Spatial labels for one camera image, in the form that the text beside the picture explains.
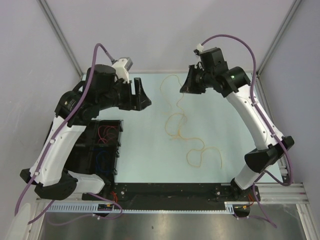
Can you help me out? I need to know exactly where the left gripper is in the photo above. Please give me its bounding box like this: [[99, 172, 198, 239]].
[[97, 77, 151, 111]]

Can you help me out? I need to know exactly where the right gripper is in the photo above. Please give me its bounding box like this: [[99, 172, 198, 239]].
[[180, 64, 214, 95]]

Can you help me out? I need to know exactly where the red thin cable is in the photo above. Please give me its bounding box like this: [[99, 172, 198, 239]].
[[96, 124, 120, 146]]

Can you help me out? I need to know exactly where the blue thin cable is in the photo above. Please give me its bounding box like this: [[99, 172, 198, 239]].
[[91, 148, 113, 176]]

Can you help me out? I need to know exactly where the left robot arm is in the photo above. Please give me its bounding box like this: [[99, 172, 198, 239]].
[[20, 64, 152, 201]]

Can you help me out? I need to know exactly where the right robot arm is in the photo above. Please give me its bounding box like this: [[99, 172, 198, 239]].
[[180, 44, 294, 201]]

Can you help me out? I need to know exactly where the black compartment bin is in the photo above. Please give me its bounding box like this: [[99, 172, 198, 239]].
[[64, 120, 123, 184]]

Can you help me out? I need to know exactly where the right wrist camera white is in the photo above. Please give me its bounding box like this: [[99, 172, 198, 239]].
[[193, 43, 204, 56]]

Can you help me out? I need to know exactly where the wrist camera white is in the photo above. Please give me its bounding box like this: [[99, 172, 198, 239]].
[[111, 57, 133, 83], [193, 43, 204, 56]]

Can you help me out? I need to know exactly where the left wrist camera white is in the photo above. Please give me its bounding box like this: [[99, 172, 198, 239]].
[[111, 57, 133, 83]]

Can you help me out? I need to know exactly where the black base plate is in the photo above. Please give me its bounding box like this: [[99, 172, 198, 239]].
[[97, 183, 260, 211]]

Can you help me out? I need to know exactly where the white slotted cable duct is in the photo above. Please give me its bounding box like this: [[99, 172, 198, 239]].
[[47, 202, 234, 215]]

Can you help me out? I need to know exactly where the aluminium frame rail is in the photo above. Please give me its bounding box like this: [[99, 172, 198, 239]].
[[50, 183, 308, 203]]

